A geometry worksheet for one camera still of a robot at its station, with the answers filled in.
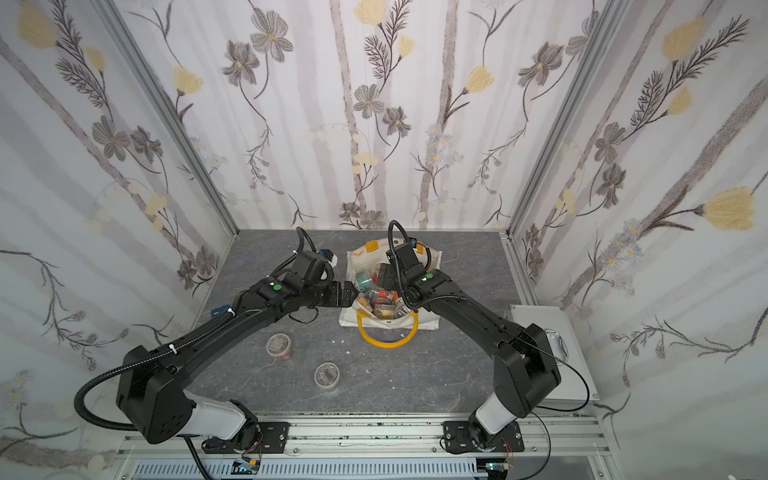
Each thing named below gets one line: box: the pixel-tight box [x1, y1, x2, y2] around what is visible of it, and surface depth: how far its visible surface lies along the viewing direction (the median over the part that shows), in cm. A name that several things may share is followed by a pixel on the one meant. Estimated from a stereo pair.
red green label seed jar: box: [314, 362, 340, 390], surface depth 80 cm
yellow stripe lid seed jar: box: [374, 308, 395, 320], surface depth 87 cm
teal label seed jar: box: [355, 272, 373, 293], surface depth 94 cm
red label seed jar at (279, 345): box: [266, 333, 292, 361], surface depth 86 cm
